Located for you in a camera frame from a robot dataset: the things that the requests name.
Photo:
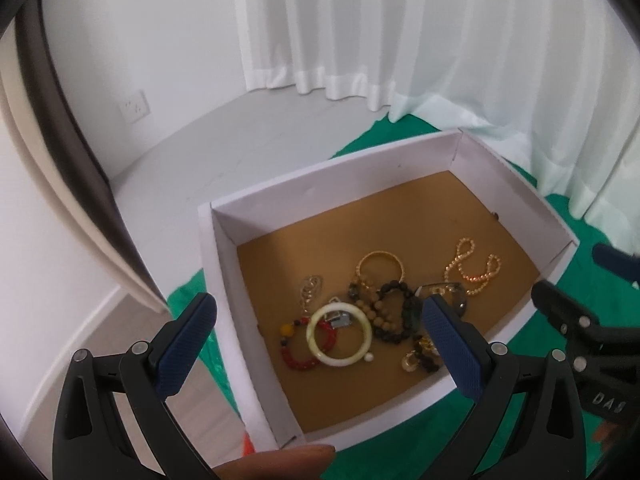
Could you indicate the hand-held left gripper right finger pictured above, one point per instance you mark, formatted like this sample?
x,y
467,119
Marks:
x,y
452,347

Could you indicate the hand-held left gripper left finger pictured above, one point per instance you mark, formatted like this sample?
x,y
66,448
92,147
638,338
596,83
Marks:
x,y
185,345

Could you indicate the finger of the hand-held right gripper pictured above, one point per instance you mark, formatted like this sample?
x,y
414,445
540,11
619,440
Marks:
x,y
560,305
617,262

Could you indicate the pale jade bangle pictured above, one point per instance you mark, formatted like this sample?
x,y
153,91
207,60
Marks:
x,y
340,359

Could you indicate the white cardboard box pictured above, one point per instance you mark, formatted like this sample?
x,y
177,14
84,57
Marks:
x,y
350,240

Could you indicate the person's right hand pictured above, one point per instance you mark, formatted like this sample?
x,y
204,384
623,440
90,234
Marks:
x,y
610,437

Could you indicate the green cloth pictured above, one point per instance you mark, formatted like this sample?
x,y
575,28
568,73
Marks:
x,y
530,340

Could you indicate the small silver clasp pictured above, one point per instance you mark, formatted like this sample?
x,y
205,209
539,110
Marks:
x,y
340,320

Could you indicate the gold bangle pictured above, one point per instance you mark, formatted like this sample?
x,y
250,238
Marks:
x,y
380,256

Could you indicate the dark board with white edge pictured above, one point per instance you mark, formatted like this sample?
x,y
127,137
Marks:
x,y
65,135

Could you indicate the white curtain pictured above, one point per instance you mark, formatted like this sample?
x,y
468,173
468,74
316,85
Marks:
x,y
425,30

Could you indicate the white wall socket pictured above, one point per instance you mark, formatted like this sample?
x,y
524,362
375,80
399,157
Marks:
x,y
135,106

